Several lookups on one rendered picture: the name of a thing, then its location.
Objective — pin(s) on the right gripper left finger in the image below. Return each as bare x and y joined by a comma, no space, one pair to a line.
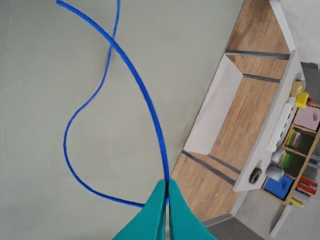
150,222

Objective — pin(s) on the blue cable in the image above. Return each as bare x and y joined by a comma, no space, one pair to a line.
145,94

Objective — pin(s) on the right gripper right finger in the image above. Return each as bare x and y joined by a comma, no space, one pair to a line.
183,224

